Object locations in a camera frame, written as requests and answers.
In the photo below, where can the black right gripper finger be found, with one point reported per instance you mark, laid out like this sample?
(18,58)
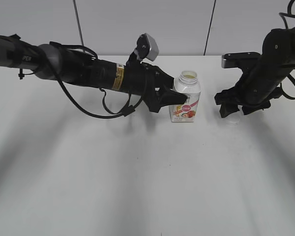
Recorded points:
(227,109)
(250,109)

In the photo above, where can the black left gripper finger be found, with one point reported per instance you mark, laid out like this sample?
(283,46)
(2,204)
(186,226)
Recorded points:
(161,78)
(168,97)

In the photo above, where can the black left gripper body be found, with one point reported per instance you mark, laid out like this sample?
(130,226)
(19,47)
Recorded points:
(139,80)

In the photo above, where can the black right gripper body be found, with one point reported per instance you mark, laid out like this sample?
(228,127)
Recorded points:
(236,95)

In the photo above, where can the white bottle cap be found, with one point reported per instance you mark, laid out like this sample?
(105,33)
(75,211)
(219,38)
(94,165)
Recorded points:
(233,119)

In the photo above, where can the white yili yogurt bottle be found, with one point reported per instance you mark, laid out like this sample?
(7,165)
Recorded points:
(188,84)

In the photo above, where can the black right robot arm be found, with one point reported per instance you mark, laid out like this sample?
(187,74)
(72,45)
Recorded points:
(262,74)

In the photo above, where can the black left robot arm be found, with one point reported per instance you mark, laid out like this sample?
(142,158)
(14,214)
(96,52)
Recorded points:
(80,66)

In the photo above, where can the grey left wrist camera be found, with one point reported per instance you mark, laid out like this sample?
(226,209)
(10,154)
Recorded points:
(146,48)

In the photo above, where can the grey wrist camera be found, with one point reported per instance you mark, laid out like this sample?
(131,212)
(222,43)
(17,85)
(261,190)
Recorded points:
(239,60)
(146,48)

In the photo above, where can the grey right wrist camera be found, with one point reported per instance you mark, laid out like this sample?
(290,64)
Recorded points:
(239,60)

